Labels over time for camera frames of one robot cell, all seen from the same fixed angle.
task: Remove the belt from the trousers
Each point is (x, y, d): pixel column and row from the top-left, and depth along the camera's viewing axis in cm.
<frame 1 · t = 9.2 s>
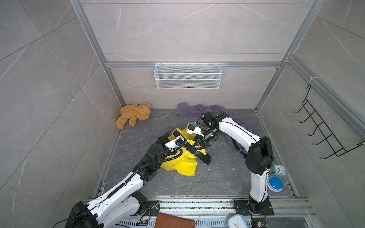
left hand: (172, 132, 75), fingers open
right hand: (194, 149, 76), fingers closed
yellow trousers: (187, 163, 86), point 6 cm above the table
brown teddy bear: (133, 112, 108), point 9 cm above the table
purple jacket: (187, 109, 117), point 5 cm above the table

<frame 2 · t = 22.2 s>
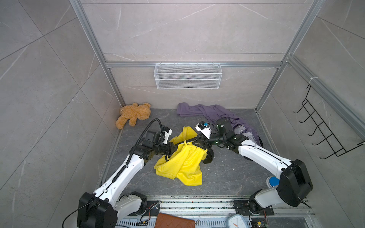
left hand: (176, 146, 79), fingers closed
right hand: (197, 139, 78), fingers open
yellow trousers: (186, 166, 79), point 11 cm above the table
the other named things where they were.

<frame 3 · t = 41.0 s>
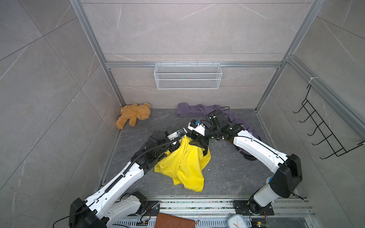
left hand: (179, 130, 73), fingers closed
right hand: (193, 136, 77), fingers open
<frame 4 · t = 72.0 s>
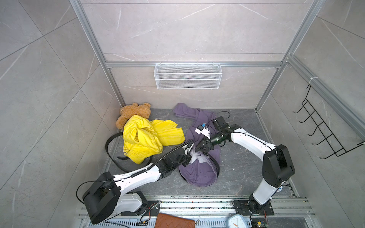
left hand: (190, 148, 82), fingers closed
right hand: (199, 147, 80), fingers open
yellow trousers: (143, 138, 87), point 15 cm above the table
purple jacket: (201, 171, 86), point 3 cm above the table
the other named things where they were.

